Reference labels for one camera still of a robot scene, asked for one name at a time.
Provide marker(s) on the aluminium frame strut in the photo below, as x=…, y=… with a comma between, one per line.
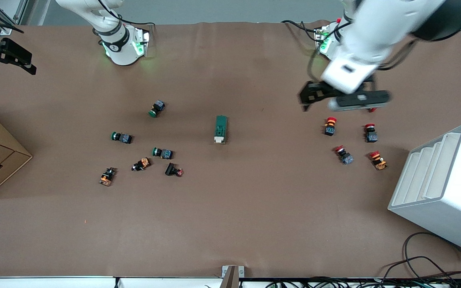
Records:
x=5, y=28

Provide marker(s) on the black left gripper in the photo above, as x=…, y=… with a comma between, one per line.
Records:
x=313, y=92

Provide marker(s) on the aluminium profile post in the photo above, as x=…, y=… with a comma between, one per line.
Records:
x=232, y=276

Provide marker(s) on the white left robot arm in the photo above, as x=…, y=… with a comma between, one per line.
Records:
x=374, y=36

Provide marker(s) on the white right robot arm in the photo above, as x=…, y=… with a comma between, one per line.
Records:
x=120, y=48

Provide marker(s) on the black square pushbutton red block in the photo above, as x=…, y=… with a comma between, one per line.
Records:
x=170, y=169

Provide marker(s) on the red mushroom button orange block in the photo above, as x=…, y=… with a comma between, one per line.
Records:
x=378, y=162
x=329, y=128

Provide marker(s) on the black pushbutton orange block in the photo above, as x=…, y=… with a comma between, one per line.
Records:
x=142, y=164
x=107, y=176

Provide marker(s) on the white slotted rack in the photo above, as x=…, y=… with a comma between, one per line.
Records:
x=454, y=200

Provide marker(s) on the white table edge rail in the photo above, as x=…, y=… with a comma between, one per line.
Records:
x=54, y=282

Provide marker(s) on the green pushbutton blue-grey block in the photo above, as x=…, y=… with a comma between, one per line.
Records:
x=157, y=107
x=124, y=138
x=165, y=153

